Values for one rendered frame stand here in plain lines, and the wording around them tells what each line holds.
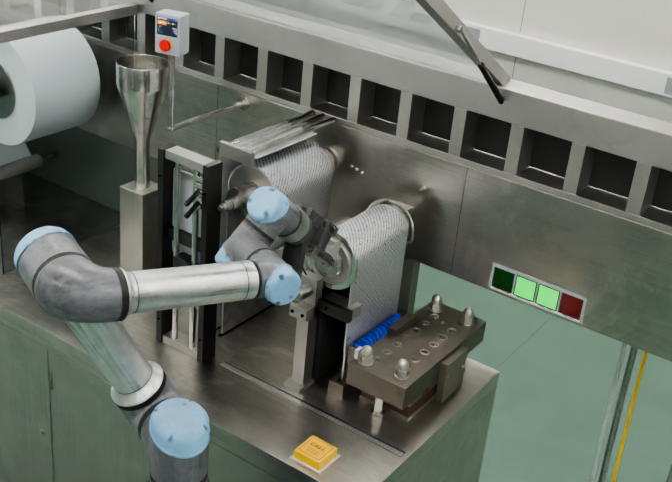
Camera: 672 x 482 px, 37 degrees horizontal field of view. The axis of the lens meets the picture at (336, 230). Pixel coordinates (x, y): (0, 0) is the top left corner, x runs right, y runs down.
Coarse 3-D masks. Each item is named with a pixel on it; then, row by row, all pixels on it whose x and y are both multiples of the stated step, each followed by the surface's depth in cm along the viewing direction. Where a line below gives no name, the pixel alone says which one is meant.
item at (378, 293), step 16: (400, 256) 249; (384, 272) 245; (400, 272) 252; (352, 288) 234; (368, 288) 240; (384, 288) 248; (352, 304) 236; (368, 304) 243; (384, 304) 251; (352, 320) 239; (368, 320) 246; (384, 320) 254; (352, 336) 242
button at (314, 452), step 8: (312, 440) 225; (320, 440) 226; (296, 448) 222; (304, 448) 222; (312, 448) 223; (320, 448) 223; (328, 448) 223; (336, 448) 224; (296, 456) 222; (304, 456) 221; (312, 456) 220; (320, 456) 221; (328, 456) 221; (312, 464) 220; (320, 464) 219
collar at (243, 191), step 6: (240, 186) 238; (246, 186) 239; (252, 186) 240; (228, 192) 239; (234, 192) 238; (240, 192) 236; (246, 192) 237; (252, 192) 238; (240, 198) 237; (246, 198) 236; (246, 204) 237; (234, 210) 239; (240, 210) 238; (246, 210) 238
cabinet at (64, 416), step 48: (0, 336) 279; (0, 384) 287; (48, 384) 272; (96, 384) 259; (0, 432) 296; (48, 432) 280; (96, 432) 266; (480, 432) 264; (0, 480) 305; (48, 480) 288; (96, 480) 274; (144, 480) 260; (240, 480) 237; (288, 480) 227; (432, 480) 245
